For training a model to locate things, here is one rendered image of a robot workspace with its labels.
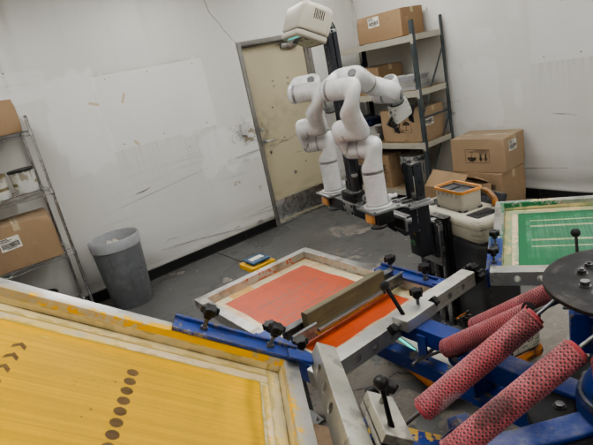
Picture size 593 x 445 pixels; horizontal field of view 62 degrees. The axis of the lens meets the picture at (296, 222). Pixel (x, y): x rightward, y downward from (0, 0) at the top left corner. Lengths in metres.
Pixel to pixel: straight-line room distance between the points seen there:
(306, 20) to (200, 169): 3.45
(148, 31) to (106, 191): 1.60
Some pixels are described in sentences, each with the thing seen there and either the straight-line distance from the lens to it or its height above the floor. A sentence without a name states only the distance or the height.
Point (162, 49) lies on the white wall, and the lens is 5.31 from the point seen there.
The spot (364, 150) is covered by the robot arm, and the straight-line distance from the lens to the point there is 2.10.
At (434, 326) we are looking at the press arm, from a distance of 1.45.
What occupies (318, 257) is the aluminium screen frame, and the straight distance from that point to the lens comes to 2.18.
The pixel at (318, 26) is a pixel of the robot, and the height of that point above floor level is 1.92.
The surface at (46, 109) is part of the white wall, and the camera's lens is 4.94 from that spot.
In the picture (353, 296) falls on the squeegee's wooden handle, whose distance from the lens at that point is 1.68.
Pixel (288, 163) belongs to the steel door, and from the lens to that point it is 6.06.
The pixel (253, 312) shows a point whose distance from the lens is 1.89.
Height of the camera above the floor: 1.80
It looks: 18 degrees down
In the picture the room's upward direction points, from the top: 12 degrees counter-clockwise
